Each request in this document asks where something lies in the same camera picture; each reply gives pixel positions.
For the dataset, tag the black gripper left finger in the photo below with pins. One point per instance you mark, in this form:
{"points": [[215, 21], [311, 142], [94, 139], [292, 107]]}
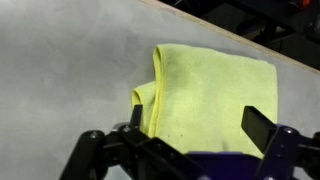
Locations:
{"points": [[141, 157]]}

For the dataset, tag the yellow-green microfiber towel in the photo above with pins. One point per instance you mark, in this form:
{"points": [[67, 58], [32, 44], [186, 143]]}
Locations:
{"points": [[197, 99]]}

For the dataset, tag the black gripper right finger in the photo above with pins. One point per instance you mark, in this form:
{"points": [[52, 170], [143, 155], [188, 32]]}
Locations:
{"points": [[283, 148]]}

